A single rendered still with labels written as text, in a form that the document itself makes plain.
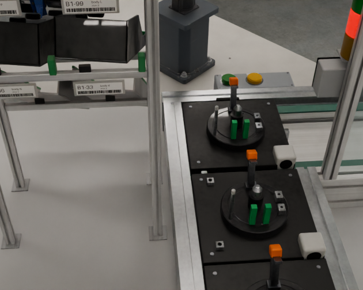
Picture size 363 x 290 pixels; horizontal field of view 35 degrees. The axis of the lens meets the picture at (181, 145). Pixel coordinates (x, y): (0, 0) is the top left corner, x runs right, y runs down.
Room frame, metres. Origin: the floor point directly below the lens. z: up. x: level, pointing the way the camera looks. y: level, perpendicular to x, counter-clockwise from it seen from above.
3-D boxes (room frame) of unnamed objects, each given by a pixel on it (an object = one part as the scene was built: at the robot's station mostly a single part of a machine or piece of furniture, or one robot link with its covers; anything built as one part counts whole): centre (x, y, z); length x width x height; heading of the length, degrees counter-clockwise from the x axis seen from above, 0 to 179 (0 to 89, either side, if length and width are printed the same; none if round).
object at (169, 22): (1.46, 0.00, 0.96); 0.15 x 0.15 x 0.20; 48
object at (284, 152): (0.94, -0.24, 0.97); 0.05 x 0.05 x 0.04; 5
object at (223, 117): (1.03, -0.13, 0.98); 0.14 x 0.14 x 0.02
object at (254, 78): (1.25, -0.19, 0.96); 0.04 x 0.04 x 0.02
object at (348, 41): (0.93, -0.33, 1.28); 0.05 x 0.05 x 0.05
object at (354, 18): (0.93, -0.33, 1.33); 0.05 x 0.05 x 0.05
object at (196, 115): (1.03, -0.13, 0.96); 0.24 x 0.24 x 0.02; 5
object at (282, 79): (1.25, -0.19, 0.93); 0.21 x 0.07 x 0.06; 95
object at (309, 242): (0.78, -0.15, 1.01); 0.24 x 0.24 x 0.13; 5
